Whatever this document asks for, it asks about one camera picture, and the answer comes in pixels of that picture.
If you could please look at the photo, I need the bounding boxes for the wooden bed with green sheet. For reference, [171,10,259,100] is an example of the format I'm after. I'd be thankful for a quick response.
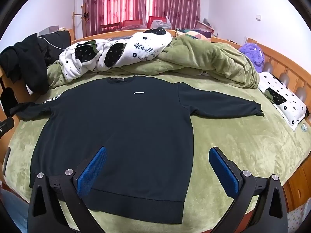
[0,28,311,215]

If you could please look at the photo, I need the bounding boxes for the black bag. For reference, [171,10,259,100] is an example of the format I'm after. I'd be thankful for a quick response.
[38,30,71,62]

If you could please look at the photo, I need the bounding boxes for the purple plush toy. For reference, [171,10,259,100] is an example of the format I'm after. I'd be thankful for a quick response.
[239,42,264,73]

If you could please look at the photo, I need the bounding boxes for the white floral pillow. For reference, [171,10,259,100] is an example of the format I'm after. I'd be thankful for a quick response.
[258,71,308,132]

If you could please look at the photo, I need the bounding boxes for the person's blue jeans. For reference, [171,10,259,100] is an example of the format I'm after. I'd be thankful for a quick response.
[0,188,30,233]

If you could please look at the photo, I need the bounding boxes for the clear plastic bag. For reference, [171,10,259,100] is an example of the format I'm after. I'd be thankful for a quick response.
[151,19,172,30]

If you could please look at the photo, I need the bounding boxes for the colourful patterned cushion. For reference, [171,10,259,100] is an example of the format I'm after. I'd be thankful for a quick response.
[176,28,212,40]

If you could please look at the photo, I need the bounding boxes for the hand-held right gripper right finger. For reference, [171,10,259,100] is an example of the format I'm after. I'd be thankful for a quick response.
[208,146,288,233]

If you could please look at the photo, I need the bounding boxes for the dark navy sweatshirt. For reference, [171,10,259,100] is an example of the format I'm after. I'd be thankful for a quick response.
[10,76,265,224]

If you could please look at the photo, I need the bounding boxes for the wooden coat rack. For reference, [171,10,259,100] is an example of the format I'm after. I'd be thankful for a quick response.
[72,4,91,38]

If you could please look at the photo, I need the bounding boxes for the black clothes pile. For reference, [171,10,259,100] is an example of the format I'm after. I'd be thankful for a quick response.
[0,33,49,94]

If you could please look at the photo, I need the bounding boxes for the floral patterned cloth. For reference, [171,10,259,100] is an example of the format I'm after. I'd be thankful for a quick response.
[286,203,311,233]

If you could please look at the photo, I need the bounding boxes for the cardboard box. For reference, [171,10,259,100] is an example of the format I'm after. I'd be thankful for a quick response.
[195,18,215,33]

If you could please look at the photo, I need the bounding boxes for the green fleece quilt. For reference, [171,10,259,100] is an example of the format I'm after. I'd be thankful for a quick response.
[47,35,261,89]

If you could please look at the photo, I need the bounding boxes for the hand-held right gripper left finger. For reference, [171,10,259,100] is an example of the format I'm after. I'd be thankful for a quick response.
[27,146,107,233]

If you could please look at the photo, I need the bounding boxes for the wooden chair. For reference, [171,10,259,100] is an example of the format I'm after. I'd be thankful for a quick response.
[100,22,121,31]

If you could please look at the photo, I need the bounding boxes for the red chair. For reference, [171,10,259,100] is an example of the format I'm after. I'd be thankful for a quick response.
[122,19,143,28]
[147,16,169,28]

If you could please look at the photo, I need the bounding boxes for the white floral quilt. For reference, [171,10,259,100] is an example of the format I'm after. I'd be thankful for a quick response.
[59,28,173,82]

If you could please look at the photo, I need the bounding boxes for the red patterned curtain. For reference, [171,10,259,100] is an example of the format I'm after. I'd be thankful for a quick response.
[83,0,203,38]

